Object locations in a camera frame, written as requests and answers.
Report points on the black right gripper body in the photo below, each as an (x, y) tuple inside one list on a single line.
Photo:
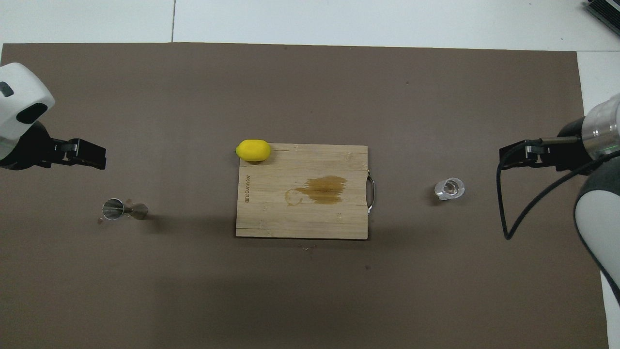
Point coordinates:
[(566, 155)]

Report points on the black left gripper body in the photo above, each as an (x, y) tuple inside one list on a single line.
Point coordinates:
[(34, 150)]

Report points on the steel double jigger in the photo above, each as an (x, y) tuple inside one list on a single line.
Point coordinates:
[(114, 209)]

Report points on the clear glass cup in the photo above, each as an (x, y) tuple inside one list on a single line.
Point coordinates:
[(449, 189)]

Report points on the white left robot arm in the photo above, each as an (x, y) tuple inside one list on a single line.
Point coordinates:
[(19, 92)]

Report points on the grey ribbed device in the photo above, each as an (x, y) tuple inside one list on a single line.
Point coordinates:
[(605, 12)]

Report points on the yellow lemon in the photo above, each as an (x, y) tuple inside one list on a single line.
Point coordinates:
[(253, 150)]

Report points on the brown table mat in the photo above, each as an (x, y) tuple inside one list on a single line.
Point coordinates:
[(193, 291)]

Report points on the wooden cutting board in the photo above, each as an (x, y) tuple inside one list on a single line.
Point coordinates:
[(271, 213)]

